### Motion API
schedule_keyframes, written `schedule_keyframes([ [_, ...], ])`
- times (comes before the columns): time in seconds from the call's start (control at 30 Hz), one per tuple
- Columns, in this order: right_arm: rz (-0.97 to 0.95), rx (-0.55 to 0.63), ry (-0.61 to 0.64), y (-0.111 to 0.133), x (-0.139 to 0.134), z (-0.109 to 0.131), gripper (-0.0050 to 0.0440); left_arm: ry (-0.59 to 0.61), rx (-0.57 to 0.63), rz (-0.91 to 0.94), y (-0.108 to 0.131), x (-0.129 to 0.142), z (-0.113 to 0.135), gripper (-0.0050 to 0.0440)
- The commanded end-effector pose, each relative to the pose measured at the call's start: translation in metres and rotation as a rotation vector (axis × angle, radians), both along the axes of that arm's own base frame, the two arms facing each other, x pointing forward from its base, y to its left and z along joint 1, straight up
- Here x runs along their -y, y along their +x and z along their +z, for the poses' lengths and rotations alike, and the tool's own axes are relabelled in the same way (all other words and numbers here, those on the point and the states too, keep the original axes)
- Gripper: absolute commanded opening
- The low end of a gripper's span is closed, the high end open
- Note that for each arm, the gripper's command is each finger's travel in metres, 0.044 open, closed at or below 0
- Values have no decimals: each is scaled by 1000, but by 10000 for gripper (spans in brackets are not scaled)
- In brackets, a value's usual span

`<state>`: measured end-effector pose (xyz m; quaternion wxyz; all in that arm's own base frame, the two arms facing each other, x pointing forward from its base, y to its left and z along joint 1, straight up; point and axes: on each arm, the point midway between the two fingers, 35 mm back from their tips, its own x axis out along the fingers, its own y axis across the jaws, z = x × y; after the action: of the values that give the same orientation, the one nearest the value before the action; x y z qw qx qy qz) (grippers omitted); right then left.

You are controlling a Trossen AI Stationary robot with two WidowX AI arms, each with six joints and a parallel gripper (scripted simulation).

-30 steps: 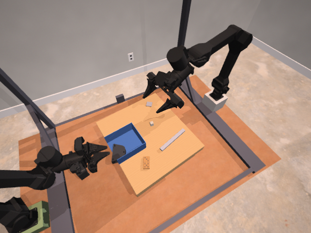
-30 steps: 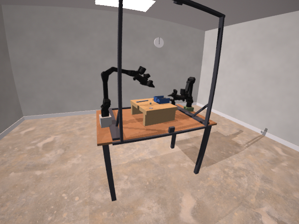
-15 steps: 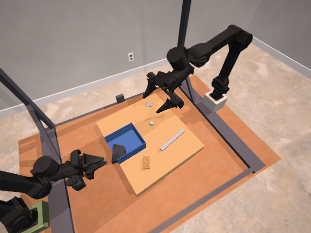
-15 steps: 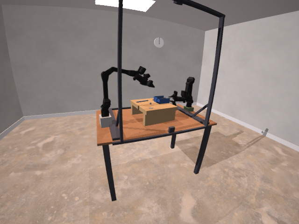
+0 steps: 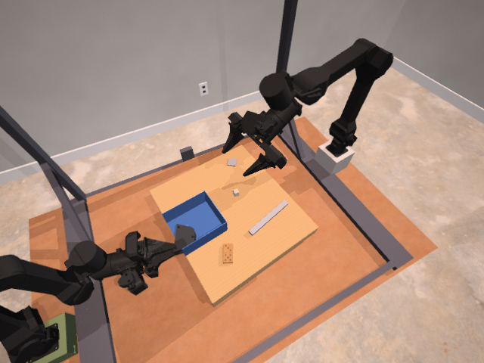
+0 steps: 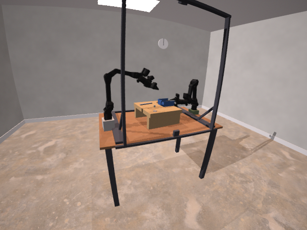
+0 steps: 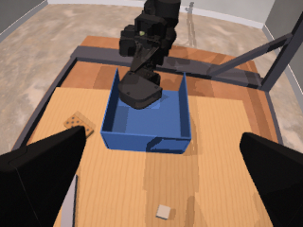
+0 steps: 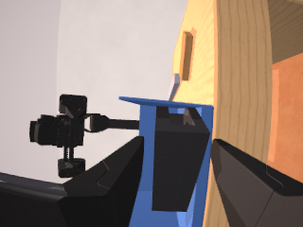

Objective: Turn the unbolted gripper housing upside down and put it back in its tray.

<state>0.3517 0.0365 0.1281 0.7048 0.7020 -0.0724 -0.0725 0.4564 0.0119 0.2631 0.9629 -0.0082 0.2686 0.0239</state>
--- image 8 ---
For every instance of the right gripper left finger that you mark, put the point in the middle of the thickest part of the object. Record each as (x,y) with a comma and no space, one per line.
(102,196)

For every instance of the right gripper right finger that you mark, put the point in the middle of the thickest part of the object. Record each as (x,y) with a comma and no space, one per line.
(253,193)

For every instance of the light grey flat bar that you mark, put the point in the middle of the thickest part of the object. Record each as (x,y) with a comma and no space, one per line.
(174,86)

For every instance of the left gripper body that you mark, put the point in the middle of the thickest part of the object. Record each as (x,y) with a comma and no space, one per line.
(68,129)

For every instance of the orange domino tile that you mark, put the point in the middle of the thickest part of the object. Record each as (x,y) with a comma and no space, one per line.
(187,43)

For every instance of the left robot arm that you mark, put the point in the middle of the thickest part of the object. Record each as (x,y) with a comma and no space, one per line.
(46,130)

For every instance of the blue open-top tray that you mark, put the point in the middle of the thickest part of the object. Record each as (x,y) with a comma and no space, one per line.
(142,215)

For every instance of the light orange flat board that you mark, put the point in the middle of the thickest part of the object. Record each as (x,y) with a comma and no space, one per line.
(231,68)

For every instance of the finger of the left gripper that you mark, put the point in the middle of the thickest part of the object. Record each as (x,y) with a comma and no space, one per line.
(67,106)
(79,166)

